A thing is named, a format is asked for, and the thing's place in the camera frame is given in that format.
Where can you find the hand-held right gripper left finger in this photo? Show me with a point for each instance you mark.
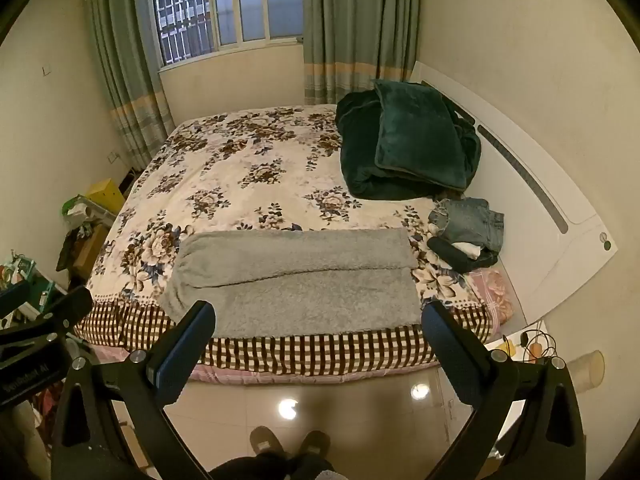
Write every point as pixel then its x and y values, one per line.
pixel 185 350

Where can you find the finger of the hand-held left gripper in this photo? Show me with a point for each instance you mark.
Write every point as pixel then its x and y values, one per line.
pixel 70 307

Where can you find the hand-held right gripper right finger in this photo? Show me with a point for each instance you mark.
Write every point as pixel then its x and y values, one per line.
pixel 447 355

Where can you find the grey towel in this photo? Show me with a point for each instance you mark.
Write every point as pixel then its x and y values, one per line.
pixel 300 280

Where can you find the teal storage shelf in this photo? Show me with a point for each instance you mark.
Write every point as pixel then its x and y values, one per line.
pixel 25 280

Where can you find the dark cloth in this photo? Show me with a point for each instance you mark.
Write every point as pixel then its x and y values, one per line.
pixel 67 250

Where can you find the cardboard box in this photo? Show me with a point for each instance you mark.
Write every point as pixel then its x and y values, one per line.
pixel 92 252

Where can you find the white nightstand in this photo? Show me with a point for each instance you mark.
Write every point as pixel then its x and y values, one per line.
pixel 515 342

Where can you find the pink floral pillow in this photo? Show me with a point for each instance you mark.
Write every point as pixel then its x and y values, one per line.
pixel 492 290

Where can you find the green and white bag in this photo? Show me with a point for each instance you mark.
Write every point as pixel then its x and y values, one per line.
pixel 72 210

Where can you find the black rolled garment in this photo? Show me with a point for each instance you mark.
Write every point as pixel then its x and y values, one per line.
pixel 450 256

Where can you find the small white cloth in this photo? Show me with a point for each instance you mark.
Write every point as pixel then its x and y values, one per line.
pixel 465 248

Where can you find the yellow box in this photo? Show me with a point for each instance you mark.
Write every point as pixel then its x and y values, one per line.
pixel 105 195

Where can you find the person's left shoe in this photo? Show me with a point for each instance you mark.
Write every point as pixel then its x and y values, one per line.
pixel 265 442

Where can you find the person's shoe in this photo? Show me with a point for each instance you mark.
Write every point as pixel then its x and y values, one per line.
pixel 315 445
pixel 265 442

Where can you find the folded blue jeans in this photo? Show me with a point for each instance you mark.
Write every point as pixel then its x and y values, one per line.
pixel 472 225

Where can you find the white headboard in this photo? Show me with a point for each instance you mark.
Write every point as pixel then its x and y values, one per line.
pixel 540 260

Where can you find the beige cylinder bin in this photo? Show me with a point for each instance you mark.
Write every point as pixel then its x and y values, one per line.
pixel 587 372

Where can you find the person's dark trouser legs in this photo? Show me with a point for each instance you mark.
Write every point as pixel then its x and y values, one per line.
pixel 275 470

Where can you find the person's right shoe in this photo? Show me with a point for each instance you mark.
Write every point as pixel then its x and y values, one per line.
pixel 315 445

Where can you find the floral bedspread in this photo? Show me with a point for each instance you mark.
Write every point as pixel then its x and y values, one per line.
pixel 240 175

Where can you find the dark green plush blanket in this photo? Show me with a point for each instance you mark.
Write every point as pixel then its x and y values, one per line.
pixel 400 150

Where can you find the grey-green striped curtain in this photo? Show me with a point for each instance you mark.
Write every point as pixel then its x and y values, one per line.
pixel 360 25
pixel 125 60

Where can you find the barred window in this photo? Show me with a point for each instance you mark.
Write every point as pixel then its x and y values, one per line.
pixel 250 0

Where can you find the wall socket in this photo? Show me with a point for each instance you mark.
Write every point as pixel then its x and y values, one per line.
pixel 114 158

